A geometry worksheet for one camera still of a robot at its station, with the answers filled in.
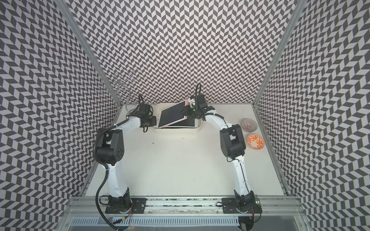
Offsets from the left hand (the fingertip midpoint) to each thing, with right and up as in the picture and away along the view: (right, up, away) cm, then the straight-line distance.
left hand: (154, 122), depth 102 cm
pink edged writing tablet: (+13, +6, +3) cm, 14 cm away
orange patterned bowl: (+69, -12, -9) cm, 70 cm away
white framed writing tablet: (+26, +1, -13) cm, 29 cm away
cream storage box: (+2, +11, +5) cm, 13 cm away
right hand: (+20, +6, -6) cm, 22 cm away
